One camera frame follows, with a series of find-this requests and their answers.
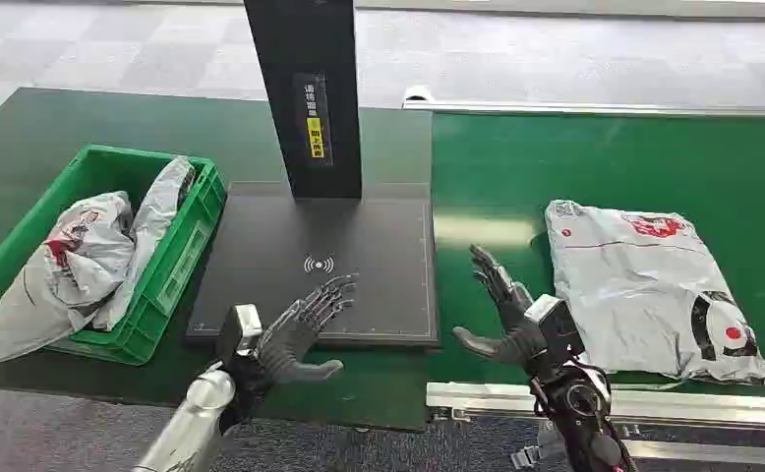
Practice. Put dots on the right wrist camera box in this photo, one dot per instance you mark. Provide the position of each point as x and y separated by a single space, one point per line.
555 326

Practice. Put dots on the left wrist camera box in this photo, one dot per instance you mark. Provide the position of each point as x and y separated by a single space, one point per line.
239 329

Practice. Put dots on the pale crate label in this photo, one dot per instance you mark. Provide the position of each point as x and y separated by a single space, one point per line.
184 264

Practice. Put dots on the black yellow warning label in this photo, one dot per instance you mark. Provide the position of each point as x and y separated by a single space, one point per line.
314 120

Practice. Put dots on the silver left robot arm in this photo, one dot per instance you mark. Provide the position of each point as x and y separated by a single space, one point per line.
193 423

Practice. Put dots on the green plastic crate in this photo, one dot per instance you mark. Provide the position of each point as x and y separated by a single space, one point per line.
174 260

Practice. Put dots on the flat grey parcel, red print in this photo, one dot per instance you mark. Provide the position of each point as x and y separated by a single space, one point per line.
643 293

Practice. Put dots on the narrow grey parcel bag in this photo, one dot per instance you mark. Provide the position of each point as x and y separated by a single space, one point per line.
151 221

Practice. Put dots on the thin silver conveyor rail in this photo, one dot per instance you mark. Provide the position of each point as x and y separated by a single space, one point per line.
584 107

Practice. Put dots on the black scanner base plate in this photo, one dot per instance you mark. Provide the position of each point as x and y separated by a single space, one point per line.
356 247

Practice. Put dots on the large grey parcel bag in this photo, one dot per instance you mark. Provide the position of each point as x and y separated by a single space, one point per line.
76 273

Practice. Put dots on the silver conveyor frame rail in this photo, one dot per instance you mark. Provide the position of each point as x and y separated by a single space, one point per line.
695 407

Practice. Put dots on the black scanner post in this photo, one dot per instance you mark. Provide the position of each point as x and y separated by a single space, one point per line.
278 130

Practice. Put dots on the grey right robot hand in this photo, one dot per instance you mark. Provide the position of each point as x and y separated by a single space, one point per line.
519 329

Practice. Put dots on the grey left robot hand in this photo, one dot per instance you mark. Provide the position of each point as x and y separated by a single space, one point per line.
288 345

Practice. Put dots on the green conveyor belt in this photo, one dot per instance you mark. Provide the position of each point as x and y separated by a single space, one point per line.
487 169

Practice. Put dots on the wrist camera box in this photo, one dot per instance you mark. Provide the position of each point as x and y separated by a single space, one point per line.
239 329
555 326

